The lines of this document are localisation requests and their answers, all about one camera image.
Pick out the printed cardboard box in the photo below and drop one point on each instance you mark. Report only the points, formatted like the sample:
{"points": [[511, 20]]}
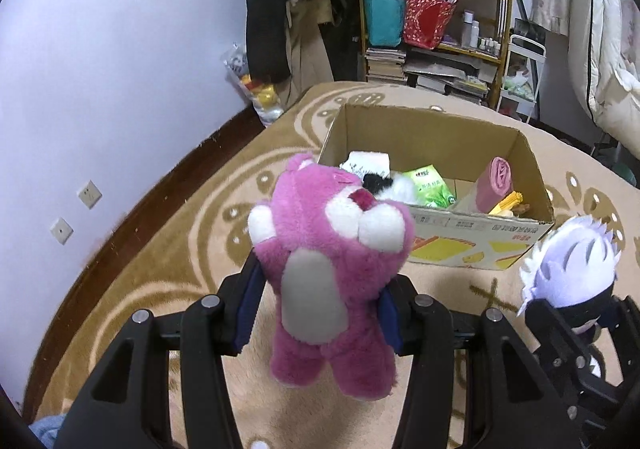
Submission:
{"points": [[475, 234]]}

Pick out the black and white plush toy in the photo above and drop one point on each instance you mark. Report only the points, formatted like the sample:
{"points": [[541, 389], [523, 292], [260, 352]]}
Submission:
{"points": [[400, 189]]}

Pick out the black hanging coat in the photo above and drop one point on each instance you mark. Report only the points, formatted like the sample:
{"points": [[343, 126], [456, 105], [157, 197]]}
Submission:
{"points": [[265, 19]]}

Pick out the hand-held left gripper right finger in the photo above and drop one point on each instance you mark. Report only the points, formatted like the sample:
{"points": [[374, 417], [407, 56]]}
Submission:
{"points": [[390, 324]]}

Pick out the white bedding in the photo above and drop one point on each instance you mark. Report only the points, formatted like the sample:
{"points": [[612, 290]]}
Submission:
{"points": [[610, 54]]}

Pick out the teal bag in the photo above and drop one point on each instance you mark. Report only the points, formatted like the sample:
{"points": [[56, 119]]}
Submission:
{"points": [[382, 19]]}

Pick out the white wall socket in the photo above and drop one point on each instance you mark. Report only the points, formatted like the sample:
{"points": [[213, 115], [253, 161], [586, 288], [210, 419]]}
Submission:
{"points": [[89, 194], [61, 230]]}

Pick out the stack of books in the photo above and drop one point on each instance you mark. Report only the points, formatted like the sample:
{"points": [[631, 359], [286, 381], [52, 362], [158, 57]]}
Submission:
{"points": [[385, 64]]}

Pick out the pale tissue pack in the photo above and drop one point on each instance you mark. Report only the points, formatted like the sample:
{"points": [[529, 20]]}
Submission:
{"points": [[367, 161]]}

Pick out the row of cosmetic bottles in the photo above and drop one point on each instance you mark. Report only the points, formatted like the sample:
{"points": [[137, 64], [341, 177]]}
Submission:
{"points": [[470, 26]]}

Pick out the clear bag of toys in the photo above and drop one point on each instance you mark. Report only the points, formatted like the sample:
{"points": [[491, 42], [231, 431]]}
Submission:
{"points": [[262, 96]]}

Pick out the beige patterned rug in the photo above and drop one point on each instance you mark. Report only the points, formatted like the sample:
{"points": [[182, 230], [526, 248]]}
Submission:
{"points": [[175, 249]]}

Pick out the white rolling cart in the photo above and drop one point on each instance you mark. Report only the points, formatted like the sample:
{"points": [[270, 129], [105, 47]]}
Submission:
{"points": [[539, 74]]}

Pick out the green tissue pack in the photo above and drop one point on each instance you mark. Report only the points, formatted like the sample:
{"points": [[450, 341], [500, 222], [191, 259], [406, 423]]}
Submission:
{"points": [[430, 186]]}

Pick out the yellow soft toy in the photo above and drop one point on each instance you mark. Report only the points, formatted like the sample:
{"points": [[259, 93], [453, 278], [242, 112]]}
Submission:
{"points": [[505, 204]]}

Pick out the red bag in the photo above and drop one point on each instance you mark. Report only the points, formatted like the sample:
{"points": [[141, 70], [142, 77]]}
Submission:
{"points": [[425, 21]]}

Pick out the pink bear plush toy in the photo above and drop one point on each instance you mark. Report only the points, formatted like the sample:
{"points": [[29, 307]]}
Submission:
{"points": [[320, 239]]}

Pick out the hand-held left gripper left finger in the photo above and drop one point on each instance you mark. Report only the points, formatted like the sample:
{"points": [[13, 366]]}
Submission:
{"points": [[247, 309]]}

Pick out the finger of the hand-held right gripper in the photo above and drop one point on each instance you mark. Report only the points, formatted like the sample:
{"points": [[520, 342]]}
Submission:
{"points": [[560, 334], [627, 314]]}

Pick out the pink trash bag roll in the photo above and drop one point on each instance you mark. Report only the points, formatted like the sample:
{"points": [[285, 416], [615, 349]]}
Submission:
{"points": [[492, 184]]}

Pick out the stack of papers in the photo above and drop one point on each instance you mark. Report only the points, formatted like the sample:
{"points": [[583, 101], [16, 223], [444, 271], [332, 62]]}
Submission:
{"points": [[440, 74]]}

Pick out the beige hanging coat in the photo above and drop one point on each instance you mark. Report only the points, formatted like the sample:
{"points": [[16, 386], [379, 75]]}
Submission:
{"points": [[305, 44]]}

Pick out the white-haired plush doll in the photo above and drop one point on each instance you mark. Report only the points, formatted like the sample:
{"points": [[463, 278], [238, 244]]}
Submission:
{"points": [[575, 254]]}

